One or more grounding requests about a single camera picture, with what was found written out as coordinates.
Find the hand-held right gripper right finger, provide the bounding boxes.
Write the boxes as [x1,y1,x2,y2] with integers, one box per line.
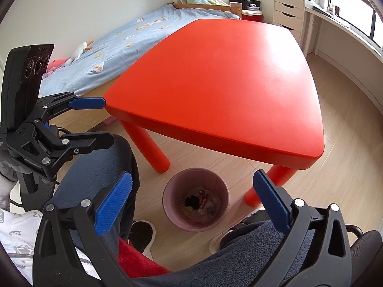
[253,169,352,287]

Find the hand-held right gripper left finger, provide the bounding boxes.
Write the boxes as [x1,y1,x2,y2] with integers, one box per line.
[33,171,135,287]

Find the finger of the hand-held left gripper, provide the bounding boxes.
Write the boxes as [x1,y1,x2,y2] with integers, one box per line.
[33,92,107,127]
[42,132,116,175]

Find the pink trash bin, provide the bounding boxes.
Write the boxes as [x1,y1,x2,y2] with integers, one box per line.
[162,168,230,232]

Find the long red snack wrapper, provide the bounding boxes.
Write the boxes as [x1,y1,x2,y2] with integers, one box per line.
[197,189,210,209]

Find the person's left forearm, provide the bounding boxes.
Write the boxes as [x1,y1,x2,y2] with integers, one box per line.
[0,142,21,186]

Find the person's left leg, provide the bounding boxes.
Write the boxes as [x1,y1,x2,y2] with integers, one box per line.
[53,134,141,247]

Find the person's leg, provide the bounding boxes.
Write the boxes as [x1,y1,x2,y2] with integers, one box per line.
[132,211,330,287]
[53,134,141,247]

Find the pink plush toy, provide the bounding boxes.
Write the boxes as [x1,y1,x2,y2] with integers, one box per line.
[44,58,71,79]

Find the black shoe white sole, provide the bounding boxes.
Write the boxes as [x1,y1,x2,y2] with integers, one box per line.
[128,220,156,257]
[209,211,269,254]

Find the white plush goose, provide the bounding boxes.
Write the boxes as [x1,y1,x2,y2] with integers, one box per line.
[70,41,95,62]

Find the red cloth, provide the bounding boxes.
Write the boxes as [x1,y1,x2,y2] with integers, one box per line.
[118,237,173,279]

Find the person's right leg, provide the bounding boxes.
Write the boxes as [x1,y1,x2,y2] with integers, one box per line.
[132,211,330,287]

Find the bed with blue sheet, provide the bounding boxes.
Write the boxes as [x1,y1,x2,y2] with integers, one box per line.
[39,4,242,97]
[39,2,243,133]

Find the black crumpled scrap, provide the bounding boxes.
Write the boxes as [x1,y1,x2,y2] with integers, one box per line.
[185,196,200,212]

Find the white printed shirt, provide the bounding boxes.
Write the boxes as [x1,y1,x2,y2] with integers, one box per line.
[0,176,101,287]

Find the black office chair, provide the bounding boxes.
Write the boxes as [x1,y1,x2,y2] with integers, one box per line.
[9,167,383,287]

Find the red table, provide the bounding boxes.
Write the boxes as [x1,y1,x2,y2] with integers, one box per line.
[102,19,326,207]

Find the red storage box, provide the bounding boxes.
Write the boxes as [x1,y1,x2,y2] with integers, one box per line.
[242,10,264,23]

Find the white curved desk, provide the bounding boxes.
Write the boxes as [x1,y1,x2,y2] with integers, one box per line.
[302,4,383,111]

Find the black storage box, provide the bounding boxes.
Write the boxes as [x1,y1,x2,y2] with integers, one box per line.
[230,0,261,11]

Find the white drawer unit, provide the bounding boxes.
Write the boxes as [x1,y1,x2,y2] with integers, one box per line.
[273,0,306,55]

